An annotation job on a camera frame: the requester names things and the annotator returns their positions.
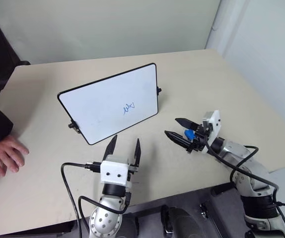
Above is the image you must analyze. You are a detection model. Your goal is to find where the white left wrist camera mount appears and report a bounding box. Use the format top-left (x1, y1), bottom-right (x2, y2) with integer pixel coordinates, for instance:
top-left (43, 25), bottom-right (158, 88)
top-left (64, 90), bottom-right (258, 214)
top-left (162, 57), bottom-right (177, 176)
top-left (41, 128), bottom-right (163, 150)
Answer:
top-left (100, 154), bottom-right (134, 187)

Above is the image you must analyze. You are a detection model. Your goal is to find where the blue plastic object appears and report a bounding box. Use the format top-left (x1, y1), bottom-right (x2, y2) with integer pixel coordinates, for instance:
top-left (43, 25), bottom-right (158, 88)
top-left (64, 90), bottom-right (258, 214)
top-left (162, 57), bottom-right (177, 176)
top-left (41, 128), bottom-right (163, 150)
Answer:
top-left (184, 128), bottom-right (196, 140)

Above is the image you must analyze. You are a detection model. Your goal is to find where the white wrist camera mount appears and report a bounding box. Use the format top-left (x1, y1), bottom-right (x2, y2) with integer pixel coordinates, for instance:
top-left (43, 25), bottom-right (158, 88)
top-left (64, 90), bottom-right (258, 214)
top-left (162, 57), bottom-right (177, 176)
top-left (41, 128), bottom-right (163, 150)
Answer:
top-left (100, 154), bottom-right (134, 187)
top-left (202, 109), bottom-right (222, 145)

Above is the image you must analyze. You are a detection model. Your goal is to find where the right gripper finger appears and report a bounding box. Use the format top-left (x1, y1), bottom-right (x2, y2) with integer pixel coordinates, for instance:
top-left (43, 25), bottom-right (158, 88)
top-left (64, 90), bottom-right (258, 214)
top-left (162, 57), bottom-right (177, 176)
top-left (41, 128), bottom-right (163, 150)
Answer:
top-left (174, 117), bottom-right (201, 130)
top-left (164, 130), bottom-right (193, 150)

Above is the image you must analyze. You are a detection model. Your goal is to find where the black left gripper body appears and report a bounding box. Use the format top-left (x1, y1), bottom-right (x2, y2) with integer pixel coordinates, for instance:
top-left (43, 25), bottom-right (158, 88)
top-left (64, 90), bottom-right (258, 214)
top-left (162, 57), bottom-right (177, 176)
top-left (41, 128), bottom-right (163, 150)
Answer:
top-left (126, 162), bottom-right (140, 182)

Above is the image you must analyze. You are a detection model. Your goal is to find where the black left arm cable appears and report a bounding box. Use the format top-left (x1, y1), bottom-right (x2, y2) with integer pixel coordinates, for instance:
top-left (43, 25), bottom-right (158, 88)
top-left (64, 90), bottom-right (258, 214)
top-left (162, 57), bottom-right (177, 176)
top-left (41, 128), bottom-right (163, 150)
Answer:
top-left (61, 161), bottom-right (133, 238)

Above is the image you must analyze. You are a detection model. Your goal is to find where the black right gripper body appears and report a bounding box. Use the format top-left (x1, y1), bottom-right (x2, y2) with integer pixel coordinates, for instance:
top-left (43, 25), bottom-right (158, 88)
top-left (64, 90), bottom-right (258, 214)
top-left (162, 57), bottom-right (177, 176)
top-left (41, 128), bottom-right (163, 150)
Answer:
top-left (185, 123), bottom-right (212, 155)

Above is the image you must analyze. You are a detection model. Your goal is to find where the person's left hand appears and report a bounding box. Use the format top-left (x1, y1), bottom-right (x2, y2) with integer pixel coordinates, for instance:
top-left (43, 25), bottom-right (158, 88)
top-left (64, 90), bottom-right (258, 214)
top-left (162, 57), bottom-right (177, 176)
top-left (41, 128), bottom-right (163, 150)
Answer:
top-left (0, 135), bottom-right (30, 178)

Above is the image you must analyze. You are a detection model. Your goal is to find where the black-framed tabletop whiteboard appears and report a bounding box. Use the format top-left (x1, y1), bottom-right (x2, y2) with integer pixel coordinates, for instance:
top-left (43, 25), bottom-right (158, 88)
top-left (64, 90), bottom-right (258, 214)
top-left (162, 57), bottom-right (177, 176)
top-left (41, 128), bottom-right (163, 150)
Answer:
top-left (57, 62), bottom-right (162, 146)

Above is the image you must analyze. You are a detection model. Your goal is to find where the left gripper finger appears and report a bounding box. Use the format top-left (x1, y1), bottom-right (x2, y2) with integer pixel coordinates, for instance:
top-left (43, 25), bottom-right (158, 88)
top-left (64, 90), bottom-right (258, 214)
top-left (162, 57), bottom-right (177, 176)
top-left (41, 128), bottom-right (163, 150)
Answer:
top-left (102, 134), bottom-right (119, 162)
top-left (132, 138), bottom-right (142, 168)

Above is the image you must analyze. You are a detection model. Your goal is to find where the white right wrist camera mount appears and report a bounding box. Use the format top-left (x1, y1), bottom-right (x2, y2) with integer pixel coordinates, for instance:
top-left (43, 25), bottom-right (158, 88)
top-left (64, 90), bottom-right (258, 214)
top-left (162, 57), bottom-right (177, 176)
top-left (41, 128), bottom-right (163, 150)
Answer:
top-left (202, 109), bottom-right (222, 145)

